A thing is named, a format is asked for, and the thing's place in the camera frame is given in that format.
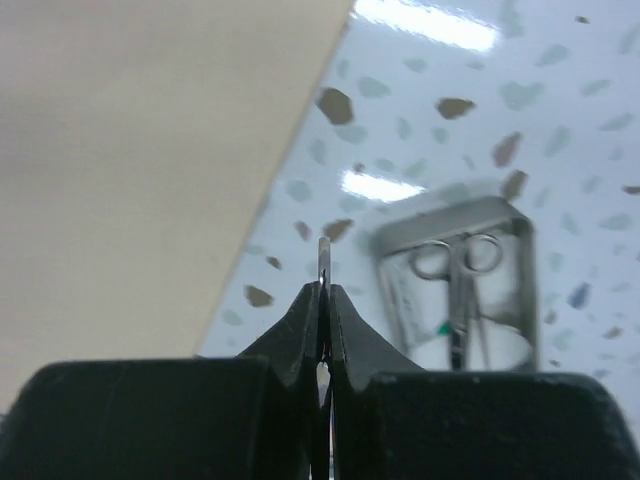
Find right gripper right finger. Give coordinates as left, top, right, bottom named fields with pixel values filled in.
left=328, top=286, right=639, bottom=479

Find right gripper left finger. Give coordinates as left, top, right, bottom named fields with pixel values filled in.
left=1, top=283, right=323, bottom=479

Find steel forceps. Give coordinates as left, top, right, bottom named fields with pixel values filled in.
left=313, top=237, right=332, bottom=479

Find green white suture packet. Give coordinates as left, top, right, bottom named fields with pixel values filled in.
left=436, top=321, right=451, bottom=336

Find metal instrument tray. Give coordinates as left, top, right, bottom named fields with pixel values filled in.
left=371, top=196, right=539, bottom=372

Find steel scissors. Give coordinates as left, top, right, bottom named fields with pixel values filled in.
left=408, top=233, right=504, bottom=371

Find beige cloth mat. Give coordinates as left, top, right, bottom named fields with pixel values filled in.
left=1, top=1, right=351, bottom=409

